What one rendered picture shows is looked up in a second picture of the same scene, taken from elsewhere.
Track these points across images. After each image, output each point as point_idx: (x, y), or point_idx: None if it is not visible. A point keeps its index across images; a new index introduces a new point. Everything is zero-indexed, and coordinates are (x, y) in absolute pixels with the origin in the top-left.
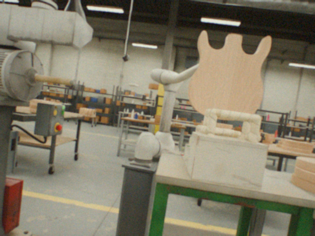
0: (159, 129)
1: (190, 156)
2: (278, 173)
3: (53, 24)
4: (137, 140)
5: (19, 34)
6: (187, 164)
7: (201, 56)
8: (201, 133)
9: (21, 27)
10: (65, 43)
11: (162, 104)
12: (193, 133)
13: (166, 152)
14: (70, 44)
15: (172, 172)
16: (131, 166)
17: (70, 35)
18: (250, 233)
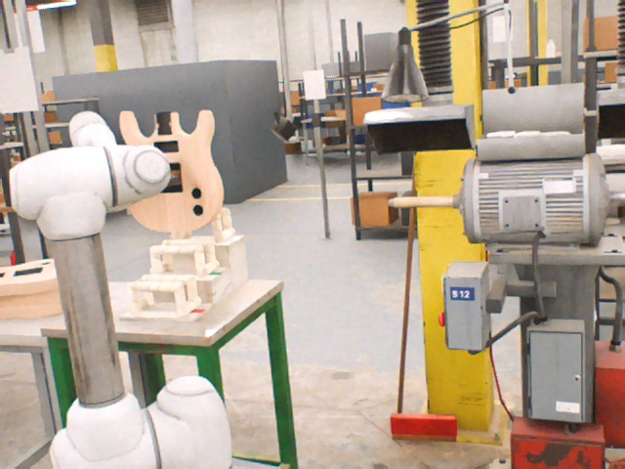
0: (123, 388)
1: (236, 270)
2: (27, 328)
3: (409, 126)
4: (224, 405)
5: (457, 142)
6: (234, 283)
7: (210, 146)
8: (231, 238)
9: (454, 132)
10: (392, 149)
11: (106, 291)
12: (233, 243)
13: (216, 323)
14: (386, 150)
15: (261, 284)
16: (251, 462)
17: (387, 139)
18: None
